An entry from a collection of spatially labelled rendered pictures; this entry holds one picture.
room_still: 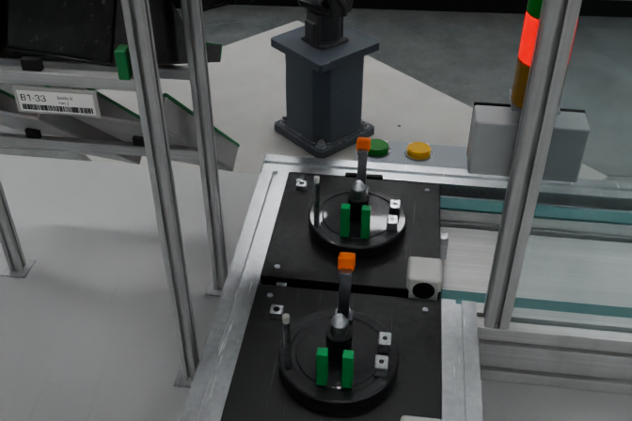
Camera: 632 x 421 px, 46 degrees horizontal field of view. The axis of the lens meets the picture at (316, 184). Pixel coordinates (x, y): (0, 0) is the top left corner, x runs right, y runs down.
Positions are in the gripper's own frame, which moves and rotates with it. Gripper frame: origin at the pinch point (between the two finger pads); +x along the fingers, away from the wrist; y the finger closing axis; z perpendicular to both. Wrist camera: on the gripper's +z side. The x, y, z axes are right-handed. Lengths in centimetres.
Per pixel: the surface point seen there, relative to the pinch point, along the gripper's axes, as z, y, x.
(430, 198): -33.1, 33.8, -1.0
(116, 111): -11.0, -6.2, 12.9
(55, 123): -4.8, -7.0, 22.1
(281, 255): -27.2, 18.9, 18.9
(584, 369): -37, 60, 18
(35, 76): 11.2, 4.2, 29.3
